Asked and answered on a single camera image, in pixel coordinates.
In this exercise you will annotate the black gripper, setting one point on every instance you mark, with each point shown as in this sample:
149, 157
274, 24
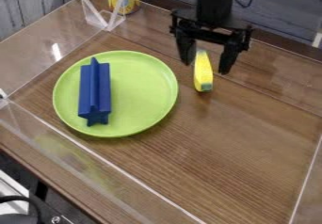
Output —
230, 32

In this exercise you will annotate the yellow toy banana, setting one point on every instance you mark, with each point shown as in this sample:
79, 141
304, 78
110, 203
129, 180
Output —
202, 72

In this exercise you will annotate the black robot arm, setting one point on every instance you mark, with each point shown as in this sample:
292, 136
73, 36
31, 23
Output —
214, 10

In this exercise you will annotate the lime green round plate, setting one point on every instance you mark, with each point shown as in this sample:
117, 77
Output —
145, 93

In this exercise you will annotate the blue star-shaped block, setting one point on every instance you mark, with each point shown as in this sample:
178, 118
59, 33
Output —
95, 100

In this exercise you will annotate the clear acrylic tray walls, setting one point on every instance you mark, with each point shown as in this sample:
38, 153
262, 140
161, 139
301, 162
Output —
234, 157

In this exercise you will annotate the clear acrylic corner bracket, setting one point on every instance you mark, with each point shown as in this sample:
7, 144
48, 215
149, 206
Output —
103, 19

